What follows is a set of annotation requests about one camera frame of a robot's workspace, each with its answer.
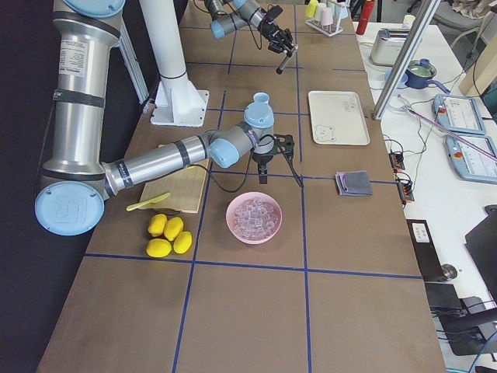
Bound grey folded cloth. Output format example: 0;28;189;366
335;171;373;197

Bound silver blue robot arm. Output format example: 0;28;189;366
204;0;297;57
34;1;274;236

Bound wooden cutting board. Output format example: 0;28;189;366
132;138;209;213

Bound light blue plastic cup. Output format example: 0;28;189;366
252;92;269;105

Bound metal reacher grabber stick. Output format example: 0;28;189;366
397;94;497;162

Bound aluminium frame post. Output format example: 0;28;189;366
372;0;441;120

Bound yellow lemon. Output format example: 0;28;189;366
172;231;193;254
163;217;184;241
146;238;172;258
148;214;168;237

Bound white wire cup rack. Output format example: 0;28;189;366
304;0;350;37

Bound blue teach pendant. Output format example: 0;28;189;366
445;134;496;184
433;93;486;135

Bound pink plastic cup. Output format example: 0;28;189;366
320;7;334;27

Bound cream toaster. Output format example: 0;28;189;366
370;28;409;66

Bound pink bowl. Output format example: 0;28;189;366
225;192;283;245

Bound blue bowl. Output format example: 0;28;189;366
384;69;408;89

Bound red bottle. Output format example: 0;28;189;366
356;0;375;35

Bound yellow plastic cup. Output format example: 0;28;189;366
305;0;319;19

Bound cream tray with bear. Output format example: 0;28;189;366
308;90;370;146

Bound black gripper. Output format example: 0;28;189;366
252;152;274;184
260;22;295;54

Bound blue saucepan with lid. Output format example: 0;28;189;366
405;58;450;94

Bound white plastic cup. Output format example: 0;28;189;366
314;3;327;22

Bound yellow green plastic knife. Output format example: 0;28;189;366
126;192;170;211

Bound clear ice cubes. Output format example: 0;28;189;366
234;198;280;241

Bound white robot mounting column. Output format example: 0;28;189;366
140;0;209;127

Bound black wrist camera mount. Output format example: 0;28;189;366
272;134;304;189
266;5;283;19

